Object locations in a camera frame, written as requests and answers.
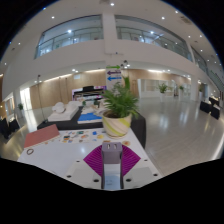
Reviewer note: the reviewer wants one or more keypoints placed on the group of black chairs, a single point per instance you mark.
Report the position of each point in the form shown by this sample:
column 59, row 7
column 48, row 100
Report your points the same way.
column 8, row 128
column 210, row 108

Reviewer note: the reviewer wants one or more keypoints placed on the potted plant in striped pot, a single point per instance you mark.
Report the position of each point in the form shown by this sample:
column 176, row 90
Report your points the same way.
column 116, row 125

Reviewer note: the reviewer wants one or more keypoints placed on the arrow direction sign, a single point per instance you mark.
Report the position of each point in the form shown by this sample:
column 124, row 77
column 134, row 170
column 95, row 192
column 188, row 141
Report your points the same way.
column 114, row 73

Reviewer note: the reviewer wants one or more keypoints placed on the white building model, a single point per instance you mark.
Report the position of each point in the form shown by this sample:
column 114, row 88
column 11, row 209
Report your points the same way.
column 63, row 113

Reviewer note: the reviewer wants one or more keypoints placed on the blue flat board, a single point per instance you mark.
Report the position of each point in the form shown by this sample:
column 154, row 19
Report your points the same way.
column 89, row 117

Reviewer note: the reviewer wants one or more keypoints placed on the salmon red flat mat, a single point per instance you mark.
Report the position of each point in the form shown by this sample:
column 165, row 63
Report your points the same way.
column 41, row 135

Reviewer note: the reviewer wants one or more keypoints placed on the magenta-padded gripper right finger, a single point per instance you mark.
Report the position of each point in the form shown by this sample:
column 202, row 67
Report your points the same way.
column 130, row 163

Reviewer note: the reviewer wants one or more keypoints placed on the black display table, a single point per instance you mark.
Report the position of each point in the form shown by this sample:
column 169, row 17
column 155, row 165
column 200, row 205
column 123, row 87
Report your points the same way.
column 66, row 125

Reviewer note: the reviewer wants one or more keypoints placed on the distant green potted plant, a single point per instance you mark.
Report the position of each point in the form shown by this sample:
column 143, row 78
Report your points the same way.
column 162, row 89

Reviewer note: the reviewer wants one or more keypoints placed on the black piano with screen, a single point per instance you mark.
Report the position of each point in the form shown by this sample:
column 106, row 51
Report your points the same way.
column 88, row 91

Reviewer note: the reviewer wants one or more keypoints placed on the small grey-purple charger block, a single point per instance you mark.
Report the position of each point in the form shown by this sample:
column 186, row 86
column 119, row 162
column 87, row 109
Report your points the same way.
column 111, row 163

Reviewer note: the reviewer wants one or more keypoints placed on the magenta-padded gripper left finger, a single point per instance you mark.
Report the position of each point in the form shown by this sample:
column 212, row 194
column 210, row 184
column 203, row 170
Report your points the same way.
column 93, row 163

